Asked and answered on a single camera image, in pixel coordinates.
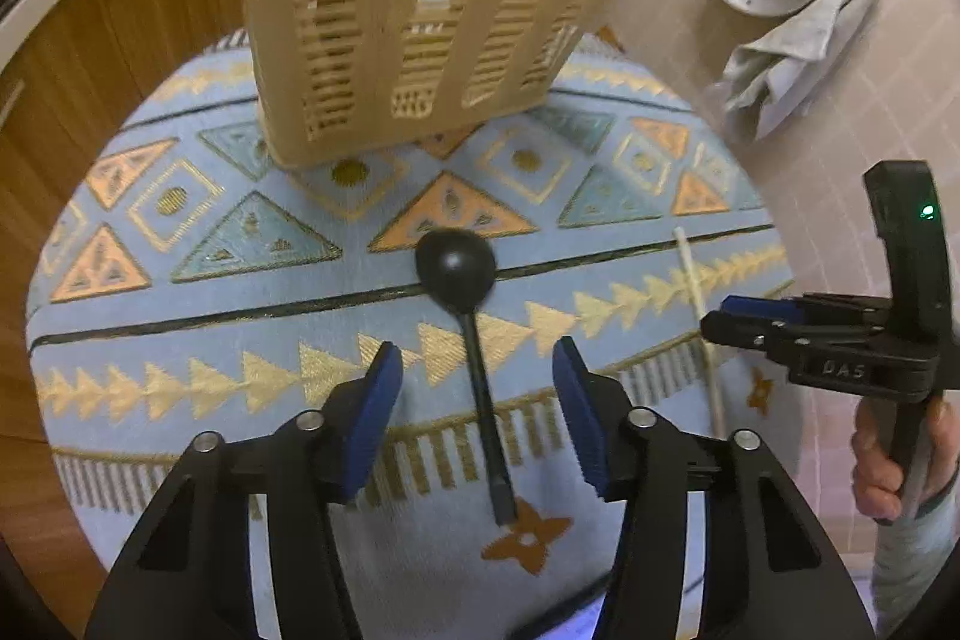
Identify cream chopstick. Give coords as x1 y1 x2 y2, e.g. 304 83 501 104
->
672 224 729 440

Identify black round ladle spoon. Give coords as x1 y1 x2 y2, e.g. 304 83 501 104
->
415 227 517 526

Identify grey sleeve right forearm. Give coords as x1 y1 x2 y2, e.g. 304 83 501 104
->
871 481 957 638

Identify right hand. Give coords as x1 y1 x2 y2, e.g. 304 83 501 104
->
851 398 958 521

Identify grey hanging towel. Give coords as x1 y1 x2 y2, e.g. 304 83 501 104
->
716 0 878 145

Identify blue patterned round mat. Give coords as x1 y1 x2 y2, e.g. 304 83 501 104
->
26 41 802 638

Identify wooden base cabinets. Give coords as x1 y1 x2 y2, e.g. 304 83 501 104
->
2 0 242 440

